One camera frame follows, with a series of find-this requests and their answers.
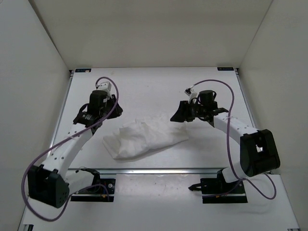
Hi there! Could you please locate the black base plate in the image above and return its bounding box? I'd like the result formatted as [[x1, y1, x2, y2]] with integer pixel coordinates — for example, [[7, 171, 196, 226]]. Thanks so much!
[[188, 170, 248, 204], [70, 177, 116, 203]]

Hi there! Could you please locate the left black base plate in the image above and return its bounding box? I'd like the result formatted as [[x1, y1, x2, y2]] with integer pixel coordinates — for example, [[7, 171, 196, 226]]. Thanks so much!
[[70, 177, 116, 203]]

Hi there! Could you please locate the left blue corner label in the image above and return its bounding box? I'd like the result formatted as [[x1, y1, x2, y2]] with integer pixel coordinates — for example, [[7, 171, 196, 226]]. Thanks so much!
[[75, 68, 91, 73]]

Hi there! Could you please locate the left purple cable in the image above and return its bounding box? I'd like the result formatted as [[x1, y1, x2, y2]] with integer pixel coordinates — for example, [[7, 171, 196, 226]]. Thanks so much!
[[21, 77, 120, 221]]

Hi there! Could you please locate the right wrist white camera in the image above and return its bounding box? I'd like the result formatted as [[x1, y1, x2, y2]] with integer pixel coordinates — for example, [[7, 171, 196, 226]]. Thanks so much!
[[184, 86, 197, 103]]

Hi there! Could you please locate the purple cable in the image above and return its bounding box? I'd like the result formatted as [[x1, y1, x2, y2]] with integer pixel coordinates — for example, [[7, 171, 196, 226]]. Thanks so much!
[[21, 77, 120, 221], [192, 79, 277, 200]]

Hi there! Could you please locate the aluminium front rail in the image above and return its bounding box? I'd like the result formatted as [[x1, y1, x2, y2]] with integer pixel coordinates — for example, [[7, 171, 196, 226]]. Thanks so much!
[[67, 168, 272, 176]]

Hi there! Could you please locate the wrist white camera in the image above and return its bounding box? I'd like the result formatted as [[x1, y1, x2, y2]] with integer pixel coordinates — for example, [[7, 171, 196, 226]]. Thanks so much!
[[184, 86, 197, 103], [95, 81, 112, 93]]

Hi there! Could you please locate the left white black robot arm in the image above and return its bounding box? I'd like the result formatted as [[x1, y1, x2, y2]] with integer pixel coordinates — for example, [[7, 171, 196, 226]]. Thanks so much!
[[27, 90, 123, 208]]

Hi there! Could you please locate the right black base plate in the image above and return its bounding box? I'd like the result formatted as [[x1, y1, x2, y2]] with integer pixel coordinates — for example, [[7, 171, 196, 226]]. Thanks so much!
[[188, 170, 248, 204]]

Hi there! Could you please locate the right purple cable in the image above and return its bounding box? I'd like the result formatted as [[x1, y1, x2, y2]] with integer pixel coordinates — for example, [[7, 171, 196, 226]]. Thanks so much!
[[192, 79, 277, 200]]

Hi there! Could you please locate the right blue corner label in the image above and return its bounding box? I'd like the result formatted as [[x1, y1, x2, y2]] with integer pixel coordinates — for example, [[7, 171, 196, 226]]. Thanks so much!
[[217, 67, 234, 71]]

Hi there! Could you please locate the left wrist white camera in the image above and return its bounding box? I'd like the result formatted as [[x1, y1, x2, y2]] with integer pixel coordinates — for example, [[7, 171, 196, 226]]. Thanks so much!
[[95, 81, 112, 93]]

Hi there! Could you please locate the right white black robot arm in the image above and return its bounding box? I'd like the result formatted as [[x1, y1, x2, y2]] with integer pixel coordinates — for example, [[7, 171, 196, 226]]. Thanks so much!
[[170, 89, 281, 193]]

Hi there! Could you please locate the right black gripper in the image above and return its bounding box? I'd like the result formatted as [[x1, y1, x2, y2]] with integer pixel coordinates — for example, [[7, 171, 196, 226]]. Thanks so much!
[[171, 101, 206, 123]]

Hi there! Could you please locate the blue corner label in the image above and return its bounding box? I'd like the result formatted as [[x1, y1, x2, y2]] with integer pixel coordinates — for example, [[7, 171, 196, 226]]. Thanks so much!
[[75, 68, 91, 73], [217, 67, 234, 71]]

